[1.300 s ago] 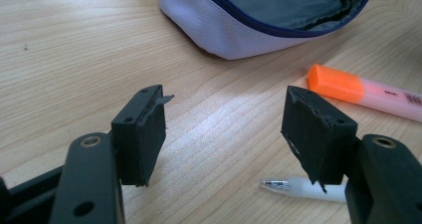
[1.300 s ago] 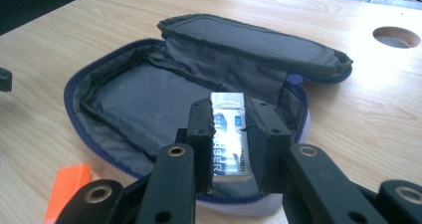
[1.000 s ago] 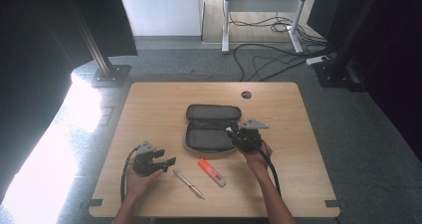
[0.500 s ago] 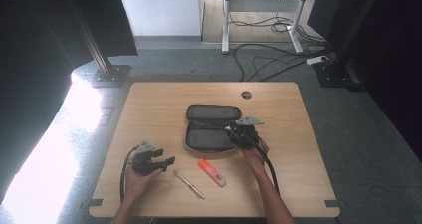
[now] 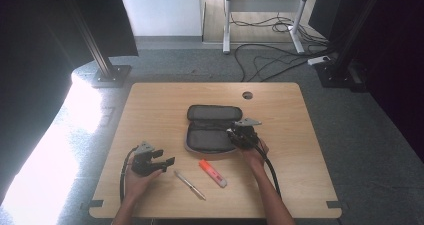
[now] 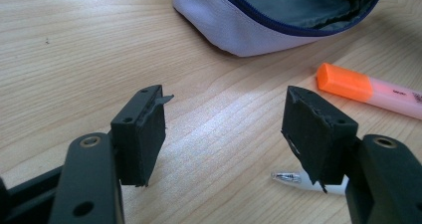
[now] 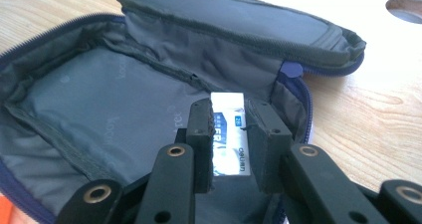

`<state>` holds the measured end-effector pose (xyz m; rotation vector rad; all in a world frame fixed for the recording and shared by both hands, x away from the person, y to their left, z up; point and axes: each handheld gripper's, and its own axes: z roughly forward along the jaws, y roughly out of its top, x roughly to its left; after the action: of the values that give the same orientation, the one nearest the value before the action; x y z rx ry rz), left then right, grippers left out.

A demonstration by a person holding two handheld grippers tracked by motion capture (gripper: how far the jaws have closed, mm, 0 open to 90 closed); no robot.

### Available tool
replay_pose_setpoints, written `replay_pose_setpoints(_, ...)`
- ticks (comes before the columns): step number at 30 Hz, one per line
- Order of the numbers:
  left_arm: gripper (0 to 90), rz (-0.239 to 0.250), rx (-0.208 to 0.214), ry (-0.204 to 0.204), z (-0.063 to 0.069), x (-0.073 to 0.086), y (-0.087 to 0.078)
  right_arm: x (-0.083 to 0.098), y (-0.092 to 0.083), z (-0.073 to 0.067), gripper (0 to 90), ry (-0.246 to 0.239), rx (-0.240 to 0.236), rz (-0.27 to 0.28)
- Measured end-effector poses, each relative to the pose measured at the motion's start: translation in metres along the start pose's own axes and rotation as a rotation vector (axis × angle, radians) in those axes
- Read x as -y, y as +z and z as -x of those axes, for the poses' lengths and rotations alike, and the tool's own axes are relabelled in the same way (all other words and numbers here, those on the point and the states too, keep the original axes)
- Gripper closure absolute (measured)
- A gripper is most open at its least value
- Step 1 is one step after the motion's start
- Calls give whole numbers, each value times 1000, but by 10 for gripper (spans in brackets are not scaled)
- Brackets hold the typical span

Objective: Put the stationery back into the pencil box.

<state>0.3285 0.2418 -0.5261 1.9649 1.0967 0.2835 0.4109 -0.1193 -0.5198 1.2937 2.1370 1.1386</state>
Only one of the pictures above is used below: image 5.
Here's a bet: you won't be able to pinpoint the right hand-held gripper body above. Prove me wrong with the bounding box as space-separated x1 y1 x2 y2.
233 117 263 150

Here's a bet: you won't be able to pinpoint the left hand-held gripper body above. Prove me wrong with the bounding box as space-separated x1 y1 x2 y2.
130 141 165 178

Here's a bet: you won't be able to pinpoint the grey pencil case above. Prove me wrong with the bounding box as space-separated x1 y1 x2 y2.
183 104 244 155

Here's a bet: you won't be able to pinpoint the silver pen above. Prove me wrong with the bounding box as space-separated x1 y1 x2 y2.
173 170 207 201

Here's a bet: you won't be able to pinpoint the orange highlighter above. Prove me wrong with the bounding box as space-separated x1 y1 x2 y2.
198 158 229 189

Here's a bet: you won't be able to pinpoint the person's right hand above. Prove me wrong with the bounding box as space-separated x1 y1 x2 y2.
239 137 270 171

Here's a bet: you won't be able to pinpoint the person's left hand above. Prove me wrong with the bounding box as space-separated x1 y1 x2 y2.
123 166 164 203

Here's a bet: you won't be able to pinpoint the white power strip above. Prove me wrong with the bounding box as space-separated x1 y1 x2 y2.
306 55 332 67

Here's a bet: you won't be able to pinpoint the black metal stand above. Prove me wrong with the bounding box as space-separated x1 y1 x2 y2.
65 0 133 89
314 0 388 90

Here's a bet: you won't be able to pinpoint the dark curtain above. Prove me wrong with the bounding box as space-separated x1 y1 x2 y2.
308 0 424 163
0 0 140 206

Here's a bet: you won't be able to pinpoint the left hand-held gripper cable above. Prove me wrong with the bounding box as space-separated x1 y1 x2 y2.
118 145 140 203

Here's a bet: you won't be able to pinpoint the hand-held gripper cable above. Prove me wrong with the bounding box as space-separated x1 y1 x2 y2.
252 142 283 199
118 145 140 203

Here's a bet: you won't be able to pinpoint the right hand-held gripper cable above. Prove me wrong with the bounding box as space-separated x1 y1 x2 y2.
252 142 283 199

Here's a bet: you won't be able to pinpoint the black floor cables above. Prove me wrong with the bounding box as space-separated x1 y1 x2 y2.
229 0 338 83

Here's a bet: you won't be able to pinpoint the white desk frame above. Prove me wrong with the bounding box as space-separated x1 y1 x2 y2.
222 0 313 55

